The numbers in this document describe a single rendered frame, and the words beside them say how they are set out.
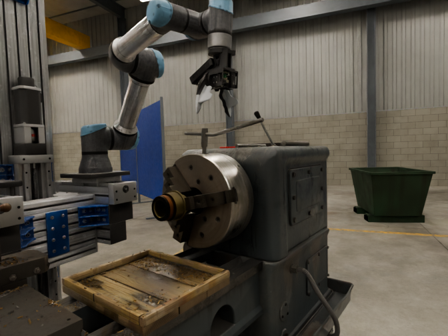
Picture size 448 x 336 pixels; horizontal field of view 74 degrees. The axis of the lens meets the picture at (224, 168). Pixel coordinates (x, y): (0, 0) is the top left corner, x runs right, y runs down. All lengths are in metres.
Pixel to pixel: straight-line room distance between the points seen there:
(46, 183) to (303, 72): 10.46
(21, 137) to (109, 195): 0.41
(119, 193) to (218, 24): 0.82
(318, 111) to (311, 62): 1.71
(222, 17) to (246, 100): 10.67
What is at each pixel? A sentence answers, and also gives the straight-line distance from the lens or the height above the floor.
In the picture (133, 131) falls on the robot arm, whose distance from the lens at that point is 1.54.
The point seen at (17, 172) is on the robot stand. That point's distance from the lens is 1.46.
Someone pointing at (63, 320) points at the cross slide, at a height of 0.97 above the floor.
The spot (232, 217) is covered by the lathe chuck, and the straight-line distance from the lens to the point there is 0.91.
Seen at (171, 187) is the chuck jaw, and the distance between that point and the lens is 0.96.
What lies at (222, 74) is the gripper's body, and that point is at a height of 1.47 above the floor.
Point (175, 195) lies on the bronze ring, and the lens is 0.91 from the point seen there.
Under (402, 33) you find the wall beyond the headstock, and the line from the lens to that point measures 11.64.
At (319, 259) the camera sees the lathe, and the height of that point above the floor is 0.75.
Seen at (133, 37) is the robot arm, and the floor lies 1.64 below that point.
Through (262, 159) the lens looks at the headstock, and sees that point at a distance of 1.01.
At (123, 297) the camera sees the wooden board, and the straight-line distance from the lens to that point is 0.85.
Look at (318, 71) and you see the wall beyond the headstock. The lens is 11.31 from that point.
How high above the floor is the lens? 1.24
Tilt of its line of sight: 3 degrees down
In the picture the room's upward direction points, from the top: 2 degrees counter-clockwise
